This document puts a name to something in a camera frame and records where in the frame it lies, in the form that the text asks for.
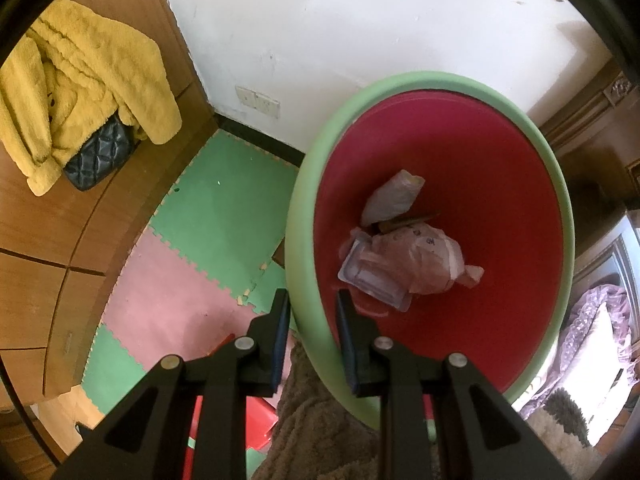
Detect pink foam mat tile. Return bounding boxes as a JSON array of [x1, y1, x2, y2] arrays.
[[97, 225, 283, 361]]

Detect dark wooden headboard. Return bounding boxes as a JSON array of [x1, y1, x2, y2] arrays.
[[540, 55, 640, 311]]

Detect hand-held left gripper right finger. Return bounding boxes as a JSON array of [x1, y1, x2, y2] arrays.
[[335, 288, 572, 480]]

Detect purple ruffled pillow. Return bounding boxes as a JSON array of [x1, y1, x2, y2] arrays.
[[520, 282, 640, 443]]

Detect yellow fleece jacket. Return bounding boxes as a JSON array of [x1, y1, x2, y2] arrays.
[[0, 0, 182, 196]]

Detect pale grey plastic bag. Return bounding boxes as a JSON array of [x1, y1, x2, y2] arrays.
[[361, 170, 426, 226]]

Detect clear plastic container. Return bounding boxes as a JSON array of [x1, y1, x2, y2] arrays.
[[337, 239, 414, 314]]

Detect person's brown fleece trousers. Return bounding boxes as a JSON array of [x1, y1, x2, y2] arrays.
[[250, 340, 441, 480]]

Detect white printed plastic bag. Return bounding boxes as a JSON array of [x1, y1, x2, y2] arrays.
[[350, 222, 486, 297]]

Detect black quilted bag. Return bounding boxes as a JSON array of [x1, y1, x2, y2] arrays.
[[63, 112, 136, 192]]

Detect red bucket green rim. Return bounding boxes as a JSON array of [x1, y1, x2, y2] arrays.
[[286, 71, 576, 431]]

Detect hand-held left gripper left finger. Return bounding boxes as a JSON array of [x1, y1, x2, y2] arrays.
[[52, 288, 291, 480]]

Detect shaggy grey white blanket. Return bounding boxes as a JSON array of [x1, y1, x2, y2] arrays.
[[520, 390, 601, 456]]

